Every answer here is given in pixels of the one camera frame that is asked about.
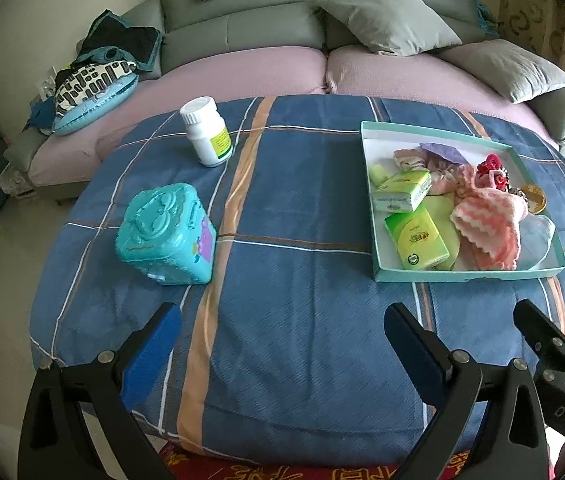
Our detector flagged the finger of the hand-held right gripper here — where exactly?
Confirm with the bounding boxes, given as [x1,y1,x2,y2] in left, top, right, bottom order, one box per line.
[513,299,565,361]

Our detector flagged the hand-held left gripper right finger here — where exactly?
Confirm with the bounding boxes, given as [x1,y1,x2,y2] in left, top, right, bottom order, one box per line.
[383,302,549,480]

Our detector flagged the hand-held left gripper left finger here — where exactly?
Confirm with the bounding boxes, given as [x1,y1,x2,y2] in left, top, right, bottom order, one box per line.
[17,302,183,480]

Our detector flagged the light blue white cloth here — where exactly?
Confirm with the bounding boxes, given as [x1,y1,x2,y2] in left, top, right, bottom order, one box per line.
[515,215,557,271]

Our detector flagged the pink white knitted cloth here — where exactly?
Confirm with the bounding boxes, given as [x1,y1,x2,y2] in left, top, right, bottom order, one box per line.
[450,190,531,272]

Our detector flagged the beige round sponge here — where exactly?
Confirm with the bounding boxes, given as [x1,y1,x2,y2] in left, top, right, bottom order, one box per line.
[520,184,548,216]

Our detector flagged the green tissue packet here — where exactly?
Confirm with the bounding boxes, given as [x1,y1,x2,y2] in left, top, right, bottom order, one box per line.
[373,169,432,212]
[384,207,451,271]

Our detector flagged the leopard print scrunchie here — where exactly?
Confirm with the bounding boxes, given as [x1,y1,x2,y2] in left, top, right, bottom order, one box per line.
[505,185,531,216]

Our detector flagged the light green cloth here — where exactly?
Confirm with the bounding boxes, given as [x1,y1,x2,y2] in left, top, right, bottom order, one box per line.
[369,162,461,272]

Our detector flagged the red pink hair tie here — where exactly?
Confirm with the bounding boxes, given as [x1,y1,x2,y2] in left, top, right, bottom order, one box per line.
[475,154,511,191]

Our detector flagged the purple wipes packet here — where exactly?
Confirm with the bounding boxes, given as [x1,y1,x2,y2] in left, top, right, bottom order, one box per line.
[420,142,471,166]

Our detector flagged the pink white scrunchie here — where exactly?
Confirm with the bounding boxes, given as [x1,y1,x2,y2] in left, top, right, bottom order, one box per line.
[393,147,476,196]

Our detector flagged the teal white shallow box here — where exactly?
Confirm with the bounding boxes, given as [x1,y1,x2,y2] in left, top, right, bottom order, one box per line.
[360,120,565,283]

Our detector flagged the blue plaid blanket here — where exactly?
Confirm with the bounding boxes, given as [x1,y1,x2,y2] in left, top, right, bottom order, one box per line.
[30,94,565,466]

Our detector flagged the teal toy box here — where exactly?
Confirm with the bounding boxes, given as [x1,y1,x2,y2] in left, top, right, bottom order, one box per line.
[115,182,218,287]

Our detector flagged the red printed floor mat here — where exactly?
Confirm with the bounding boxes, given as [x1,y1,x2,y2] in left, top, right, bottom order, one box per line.
[160,442,556,480]

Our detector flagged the white plastic bottle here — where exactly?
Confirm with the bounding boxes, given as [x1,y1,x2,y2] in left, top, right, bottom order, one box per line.
[180,96,234,167]

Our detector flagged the grey square pillow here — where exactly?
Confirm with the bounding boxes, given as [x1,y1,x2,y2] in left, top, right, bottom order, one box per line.
[317,0,463,57]
[437,39,565,104]

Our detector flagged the light blue inflatable pillow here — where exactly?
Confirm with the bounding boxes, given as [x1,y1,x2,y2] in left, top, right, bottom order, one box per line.
[51,72,139,136]

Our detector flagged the dark teal cloth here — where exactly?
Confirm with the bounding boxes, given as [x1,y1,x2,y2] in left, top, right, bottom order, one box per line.
[27,97,60,136]

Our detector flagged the black white patterned cushion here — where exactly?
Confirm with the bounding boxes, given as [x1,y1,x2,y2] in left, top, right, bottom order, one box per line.
[55,59,138,116]

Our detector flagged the pink sofa seat cover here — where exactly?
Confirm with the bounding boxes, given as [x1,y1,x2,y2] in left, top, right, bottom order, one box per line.
[325,44,561,151]
[27,46,328,188]

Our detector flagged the black folded clothes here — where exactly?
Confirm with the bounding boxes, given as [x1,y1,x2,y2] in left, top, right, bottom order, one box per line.
[76,9,163,73]

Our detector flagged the grey sofa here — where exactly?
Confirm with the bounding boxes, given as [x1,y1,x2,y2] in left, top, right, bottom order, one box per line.
[2,0,565,201]

